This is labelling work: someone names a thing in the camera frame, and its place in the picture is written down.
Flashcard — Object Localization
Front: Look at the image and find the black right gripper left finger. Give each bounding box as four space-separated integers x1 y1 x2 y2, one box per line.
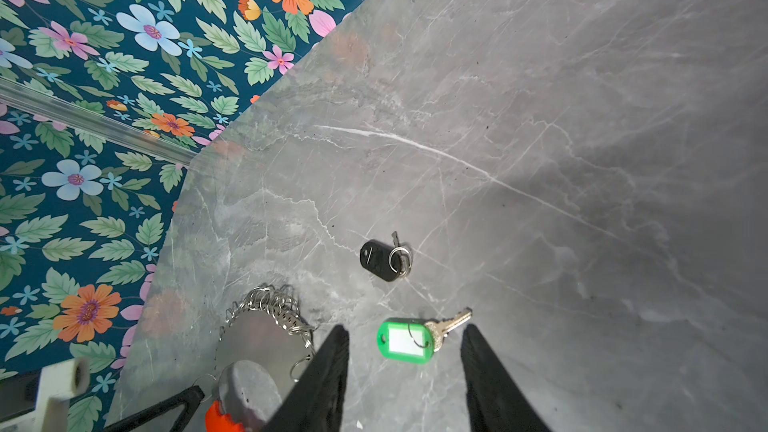
263 325 349 432

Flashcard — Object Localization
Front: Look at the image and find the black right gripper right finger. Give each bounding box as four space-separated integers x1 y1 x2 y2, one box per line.
460 325 551 432

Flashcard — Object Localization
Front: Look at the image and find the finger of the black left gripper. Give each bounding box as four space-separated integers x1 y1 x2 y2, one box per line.
104 385 205 432

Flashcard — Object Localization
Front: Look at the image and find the metal keyring holder red handle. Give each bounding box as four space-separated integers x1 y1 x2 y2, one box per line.
204 284 315 431

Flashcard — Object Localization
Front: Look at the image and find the green tag key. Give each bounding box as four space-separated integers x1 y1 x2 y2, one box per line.
376 308 473 365

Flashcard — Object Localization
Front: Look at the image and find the black tag key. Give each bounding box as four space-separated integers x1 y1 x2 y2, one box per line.
359 231 413 282

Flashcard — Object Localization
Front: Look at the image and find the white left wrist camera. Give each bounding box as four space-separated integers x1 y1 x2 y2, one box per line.
1 357 90 432

